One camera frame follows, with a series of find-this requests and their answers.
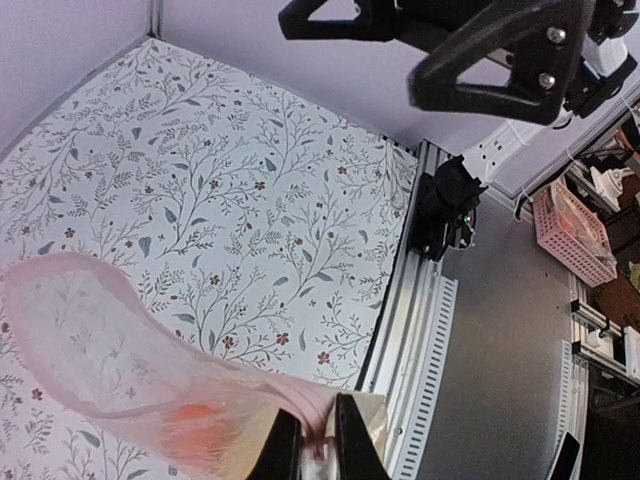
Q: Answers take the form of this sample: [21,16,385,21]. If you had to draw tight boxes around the orange fruit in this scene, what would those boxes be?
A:
[160,404,234,473]

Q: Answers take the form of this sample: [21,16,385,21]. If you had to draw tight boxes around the left aluminium frame post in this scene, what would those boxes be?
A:
[147,0,164,39]

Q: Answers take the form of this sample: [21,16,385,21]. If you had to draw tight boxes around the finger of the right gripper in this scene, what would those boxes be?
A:
[407,1,588,125]
[278,0,396,42]

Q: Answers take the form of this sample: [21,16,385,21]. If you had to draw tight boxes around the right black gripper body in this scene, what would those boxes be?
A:
[395,1,639,118]

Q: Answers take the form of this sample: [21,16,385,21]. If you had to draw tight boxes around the clear zip top bag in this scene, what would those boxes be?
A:
[2,252,387,479]

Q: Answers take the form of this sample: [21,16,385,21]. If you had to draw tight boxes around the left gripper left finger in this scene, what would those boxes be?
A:
[247,410,304,480]

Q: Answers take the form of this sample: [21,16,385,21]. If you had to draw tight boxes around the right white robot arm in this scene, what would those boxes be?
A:
[278,0,639,260]

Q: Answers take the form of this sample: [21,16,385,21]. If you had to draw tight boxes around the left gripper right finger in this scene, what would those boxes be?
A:
[334,394,390,480]

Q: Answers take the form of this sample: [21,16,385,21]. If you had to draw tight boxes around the front aluminium rail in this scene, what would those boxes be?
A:
[356,139,458,479]

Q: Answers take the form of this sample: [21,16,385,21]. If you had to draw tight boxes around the pink perforated background basket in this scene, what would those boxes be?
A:
[533,180,617,287]

